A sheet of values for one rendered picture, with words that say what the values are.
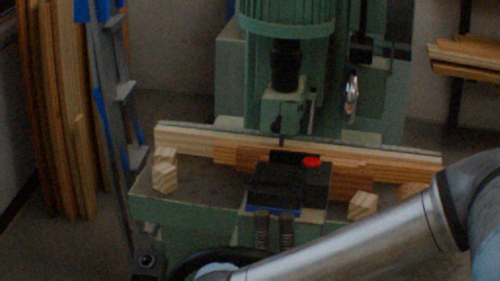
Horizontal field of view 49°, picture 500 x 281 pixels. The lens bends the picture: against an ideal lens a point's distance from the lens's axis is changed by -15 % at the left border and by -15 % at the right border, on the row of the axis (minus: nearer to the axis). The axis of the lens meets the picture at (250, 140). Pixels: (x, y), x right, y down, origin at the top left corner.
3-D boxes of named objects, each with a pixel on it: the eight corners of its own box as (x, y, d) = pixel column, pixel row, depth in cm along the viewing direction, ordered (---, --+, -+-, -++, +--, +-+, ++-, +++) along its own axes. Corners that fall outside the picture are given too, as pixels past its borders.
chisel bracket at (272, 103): (259, 140, 119) (261, 98, 115) (271, 108, 131) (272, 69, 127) (299, 144, 117) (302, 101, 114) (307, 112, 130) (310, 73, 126)
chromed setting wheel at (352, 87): (339, 133, 128) (344, 76, 122) (343, 107, 139) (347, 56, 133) (354, 135, 128) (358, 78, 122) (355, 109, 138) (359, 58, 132)
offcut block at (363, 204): (366, 224, 109) (370, 208, 108) (347, 219, 111) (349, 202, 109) (375, 212, 113) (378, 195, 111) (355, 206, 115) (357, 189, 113)
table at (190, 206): (113, 246, 111) (109, 220, 108) (159, 166, 137) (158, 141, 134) (437, 286, 101) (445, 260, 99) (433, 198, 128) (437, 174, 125)
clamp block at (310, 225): (233, 256, 106) (234, 214, 102) (248, 213, 118) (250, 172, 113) (319, 265, 104) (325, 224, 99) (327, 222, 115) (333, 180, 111)
